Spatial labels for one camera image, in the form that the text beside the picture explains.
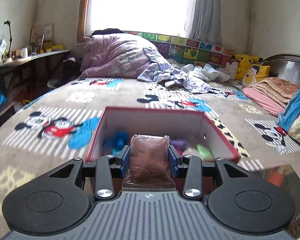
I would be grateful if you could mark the purple bagged towel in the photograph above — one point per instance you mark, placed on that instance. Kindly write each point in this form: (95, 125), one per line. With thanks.
(181, 145)

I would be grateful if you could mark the pink cardboard box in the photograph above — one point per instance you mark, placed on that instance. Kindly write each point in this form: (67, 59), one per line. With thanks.
(177, 124)

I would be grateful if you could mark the pink folded blanket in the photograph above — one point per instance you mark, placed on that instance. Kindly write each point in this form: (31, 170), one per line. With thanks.
(268, 104)

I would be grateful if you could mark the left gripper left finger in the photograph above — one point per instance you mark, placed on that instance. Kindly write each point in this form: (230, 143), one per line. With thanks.
(110, 171)

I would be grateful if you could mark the black side desk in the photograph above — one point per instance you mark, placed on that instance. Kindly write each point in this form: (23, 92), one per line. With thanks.
(39, 67)

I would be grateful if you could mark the brown folded blanket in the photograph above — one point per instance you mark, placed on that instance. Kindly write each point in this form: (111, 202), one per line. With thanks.
(279, 90)

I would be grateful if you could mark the yellow character cushion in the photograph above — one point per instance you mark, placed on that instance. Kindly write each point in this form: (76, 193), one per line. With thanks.
(255, 74)

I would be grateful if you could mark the blue towel in box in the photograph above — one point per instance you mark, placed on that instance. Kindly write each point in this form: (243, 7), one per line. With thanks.
(115, 144)

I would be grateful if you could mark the purple folded quilt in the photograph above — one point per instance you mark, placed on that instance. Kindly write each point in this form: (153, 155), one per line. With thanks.
(116, 55)

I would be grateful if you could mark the brown bagged towel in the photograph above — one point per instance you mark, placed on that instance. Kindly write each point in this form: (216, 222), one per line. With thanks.
(149, 167)

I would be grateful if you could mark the dark wooden headboard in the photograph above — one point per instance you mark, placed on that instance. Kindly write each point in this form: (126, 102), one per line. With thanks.
(284, 66)

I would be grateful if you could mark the colourful alphabet foam mat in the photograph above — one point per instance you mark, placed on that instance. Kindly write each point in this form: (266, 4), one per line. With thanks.
(188, 51)

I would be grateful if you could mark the framed picture on desk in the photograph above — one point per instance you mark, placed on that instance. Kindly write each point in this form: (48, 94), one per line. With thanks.
(46, 31)

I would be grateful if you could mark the white bunny plush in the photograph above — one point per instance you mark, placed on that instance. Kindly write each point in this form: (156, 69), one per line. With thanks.
(231, 70)

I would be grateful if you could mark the yellow Pikachu plush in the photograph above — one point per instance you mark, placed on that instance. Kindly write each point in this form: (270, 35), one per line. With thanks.
(244, 62)

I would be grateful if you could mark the cream pillow blue cover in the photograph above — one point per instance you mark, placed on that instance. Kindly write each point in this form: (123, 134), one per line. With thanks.
(289, 120)

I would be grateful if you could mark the grey window curtain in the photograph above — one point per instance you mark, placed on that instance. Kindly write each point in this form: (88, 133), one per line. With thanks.
(204, 21)

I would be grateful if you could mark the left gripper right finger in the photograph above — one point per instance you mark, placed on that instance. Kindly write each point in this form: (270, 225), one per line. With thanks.
(189, 168)

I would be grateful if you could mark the striped crumpled clothing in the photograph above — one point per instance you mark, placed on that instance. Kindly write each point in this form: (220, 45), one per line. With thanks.
(160, 71)

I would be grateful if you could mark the white crumpled clothing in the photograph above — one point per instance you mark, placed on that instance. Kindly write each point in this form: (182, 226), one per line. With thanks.
(206, 73)

